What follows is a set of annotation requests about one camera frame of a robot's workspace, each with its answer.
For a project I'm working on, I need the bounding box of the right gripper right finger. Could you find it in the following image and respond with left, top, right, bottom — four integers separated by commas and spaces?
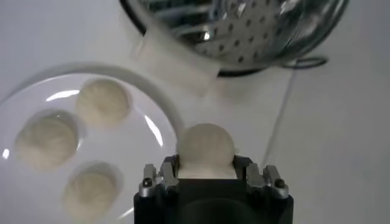
233, 155, 289, 200

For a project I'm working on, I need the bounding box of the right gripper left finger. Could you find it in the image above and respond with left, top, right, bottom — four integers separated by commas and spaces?
138, 155, 180, 198

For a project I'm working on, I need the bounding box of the white steamed baozi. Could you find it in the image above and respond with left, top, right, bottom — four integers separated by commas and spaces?
75, 77, 132, 127
62, 166, 120, 222
14, 114, 80, 171
176, 122, 238, 180

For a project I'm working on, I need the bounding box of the perforated steel steamer basket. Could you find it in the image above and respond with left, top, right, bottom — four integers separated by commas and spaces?
120, 0, 350, 72

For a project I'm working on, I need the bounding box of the white round plate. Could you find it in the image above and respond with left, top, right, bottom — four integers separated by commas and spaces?
0, 62, 185, 224

